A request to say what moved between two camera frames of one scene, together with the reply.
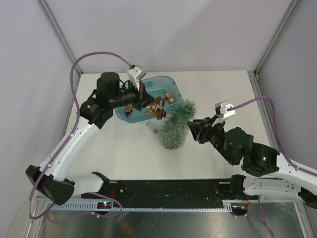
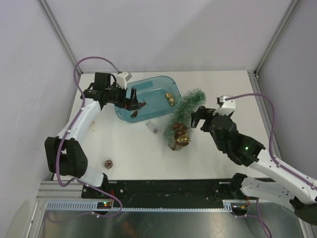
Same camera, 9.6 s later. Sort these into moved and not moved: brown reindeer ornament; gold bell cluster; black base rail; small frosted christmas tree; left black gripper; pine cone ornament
Moved: pine cone ornament; brown reindeer ornament; left black gripper; small frosted christmas tree
Not moved: gold bell cluster; black base rail
